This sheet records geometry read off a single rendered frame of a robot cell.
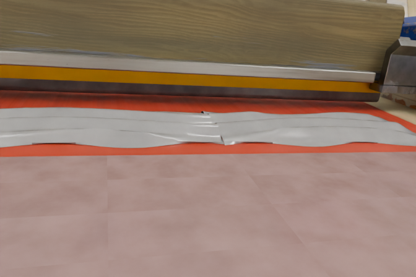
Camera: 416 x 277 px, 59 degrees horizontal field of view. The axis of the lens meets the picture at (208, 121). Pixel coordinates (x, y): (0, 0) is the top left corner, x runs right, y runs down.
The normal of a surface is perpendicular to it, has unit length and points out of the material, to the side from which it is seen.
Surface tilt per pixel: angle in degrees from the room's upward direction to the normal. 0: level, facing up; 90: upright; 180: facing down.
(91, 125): 3
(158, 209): 32
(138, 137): 10
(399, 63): 58
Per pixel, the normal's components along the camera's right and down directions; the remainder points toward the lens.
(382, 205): 0.10, -0.95
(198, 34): 0.26, 0.29
